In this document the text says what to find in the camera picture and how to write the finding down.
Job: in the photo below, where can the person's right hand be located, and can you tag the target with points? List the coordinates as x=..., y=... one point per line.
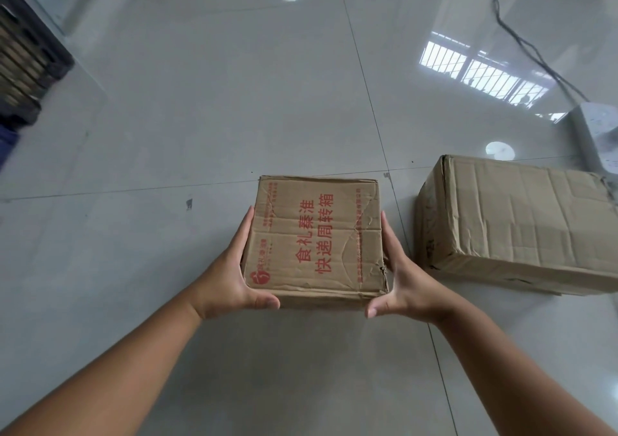
x=415, y=295

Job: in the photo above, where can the person's left hand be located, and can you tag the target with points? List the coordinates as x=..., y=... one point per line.
x=222, y=286

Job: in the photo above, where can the small box with red print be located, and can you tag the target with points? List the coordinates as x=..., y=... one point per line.
x=314, y=237

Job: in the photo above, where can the plain brown cardboard box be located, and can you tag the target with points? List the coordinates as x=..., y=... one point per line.
x=521, y=218

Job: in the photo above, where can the person's right forearm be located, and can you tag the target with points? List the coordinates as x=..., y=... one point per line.
x=512, y=382

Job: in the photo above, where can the person's left forearm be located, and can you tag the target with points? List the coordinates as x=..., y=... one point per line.
x=111, y=373

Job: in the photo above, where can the white power strip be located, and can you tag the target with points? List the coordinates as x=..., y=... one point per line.
x=596, y=136

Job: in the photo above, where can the blue plastic crate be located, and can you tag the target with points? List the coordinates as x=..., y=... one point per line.
x=6, y=146

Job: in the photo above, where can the black plastic crate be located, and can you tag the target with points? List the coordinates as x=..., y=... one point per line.
x=29, y=64

